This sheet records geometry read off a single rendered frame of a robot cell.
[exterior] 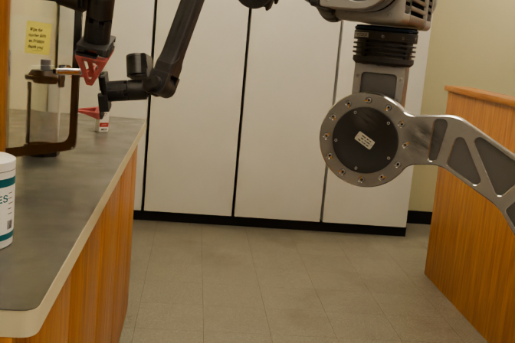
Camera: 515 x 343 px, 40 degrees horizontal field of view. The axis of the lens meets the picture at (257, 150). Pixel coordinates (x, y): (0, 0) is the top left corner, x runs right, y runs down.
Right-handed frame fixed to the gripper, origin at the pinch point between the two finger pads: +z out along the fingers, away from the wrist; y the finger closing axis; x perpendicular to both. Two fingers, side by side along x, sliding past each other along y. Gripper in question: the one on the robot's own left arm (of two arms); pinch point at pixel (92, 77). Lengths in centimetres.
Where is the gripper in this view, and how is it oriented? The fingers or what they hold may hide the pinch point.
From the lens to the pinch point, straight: 164.5
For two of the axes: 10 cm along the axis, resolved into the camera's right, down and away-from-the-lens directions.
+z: -2.1, 8.7, 4.5
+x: 9.8, 2.1, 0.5
